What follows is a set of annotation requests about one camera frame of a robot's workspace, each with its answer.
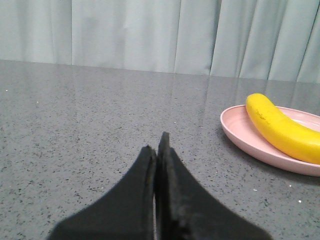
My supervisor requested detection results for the yellow banana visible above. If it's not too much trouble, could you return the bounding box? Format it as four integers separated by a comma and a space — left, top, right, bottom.
245, 93, 320, 164

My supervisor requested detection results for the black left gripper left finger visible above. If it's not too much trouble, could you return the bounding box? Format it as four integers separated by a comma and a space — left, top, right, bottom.
48, 146, 157, 240

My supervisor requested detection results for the pink plate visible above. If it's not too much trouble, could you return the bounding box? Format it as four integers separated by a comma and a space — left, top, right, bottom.
220, 105, 320, 177

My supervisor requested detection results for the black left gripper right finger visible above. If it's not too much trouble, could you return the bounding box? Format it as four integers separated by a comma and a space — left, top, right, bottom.
97, 131, 156, 240

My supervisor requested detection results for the grey curtain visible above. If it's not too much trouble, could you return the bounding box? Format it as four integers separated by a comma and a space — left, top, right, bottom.
0, 0, 320, 83

